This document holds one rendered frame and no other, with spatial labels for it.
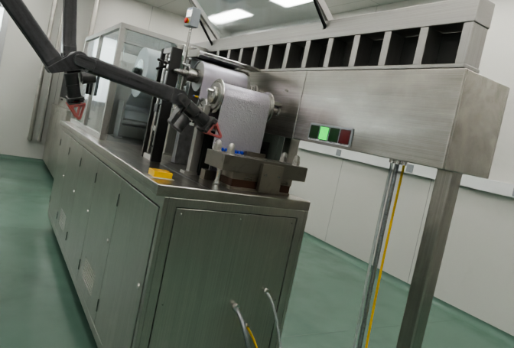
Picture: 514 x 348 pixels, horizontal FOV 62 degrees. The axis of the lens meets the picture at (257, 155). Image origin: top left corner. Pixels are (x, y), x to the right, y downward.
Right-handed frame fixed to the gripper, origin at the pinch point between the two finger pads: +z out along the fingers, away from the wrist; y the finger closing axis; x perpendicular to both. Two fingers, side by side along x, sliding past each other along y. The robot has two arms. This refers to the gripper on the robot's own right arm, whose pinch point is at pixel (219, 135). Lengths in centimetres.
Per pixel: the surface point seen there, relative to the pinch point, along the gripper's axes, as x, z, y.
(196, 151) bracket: -10.1, -0.8, -7.8
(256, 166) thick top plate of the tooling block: -3.3, 11.3, 20.0
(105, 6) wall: 151, -30, -556
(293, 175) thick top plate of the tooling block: 4.4, 28.2, 20.0
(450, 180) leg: 24, 39, 77
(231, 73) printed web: 32.0, -3.3, -25.2
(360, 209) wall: 80, 257, -159
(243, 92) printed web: 21.2, -2.9, -0.9
